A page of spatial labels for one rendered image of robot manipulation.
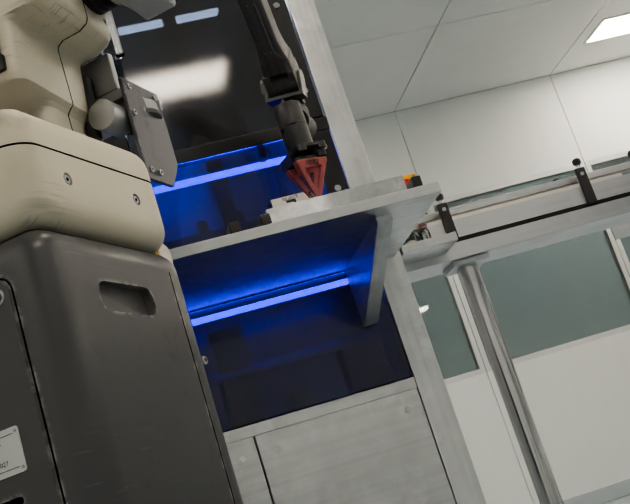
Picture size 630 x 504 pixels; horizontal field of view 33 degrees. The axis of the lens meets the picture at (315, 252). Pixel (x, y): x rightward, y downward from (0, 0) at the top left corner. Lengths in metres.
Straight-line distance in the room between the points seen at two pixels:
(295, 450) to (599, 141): 6.05
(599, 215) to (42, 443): 1.86
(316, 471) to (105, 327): 1.24
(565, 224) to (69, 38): 1.38
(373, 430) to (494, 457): 4.93
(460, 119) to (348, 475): 5.71
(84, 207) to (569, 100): 7.14
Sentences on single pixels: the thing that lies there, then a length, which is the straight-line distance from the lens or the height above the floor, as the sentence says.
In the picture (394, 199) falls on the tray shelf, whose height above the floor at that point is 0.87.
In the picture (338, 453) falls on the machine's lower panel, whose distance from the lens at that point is 2.20.
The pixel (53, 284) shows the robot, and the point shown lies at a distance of 0.97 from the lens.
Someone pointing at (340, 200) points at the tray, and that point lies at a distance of 1.92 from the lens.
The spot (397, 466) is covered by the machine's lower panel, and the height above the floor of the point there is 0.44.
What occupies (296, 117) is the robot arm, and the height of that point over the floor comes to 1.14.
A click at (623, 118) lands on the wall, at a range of 8.16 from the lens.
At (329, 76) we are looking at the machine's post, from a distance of 2.44.
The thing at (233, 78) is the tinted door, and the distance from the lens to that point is 2.42.
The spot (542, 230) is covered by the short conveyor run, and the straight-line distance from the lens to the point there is 2.54.
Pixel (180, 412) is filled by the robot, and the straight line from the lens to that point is 1.06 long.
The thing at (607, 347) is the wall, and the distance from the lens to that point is 7.54.
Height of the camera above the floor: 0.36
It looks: 14 degrees up
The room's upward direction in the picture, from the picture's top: 18 degrees counter-clockwise
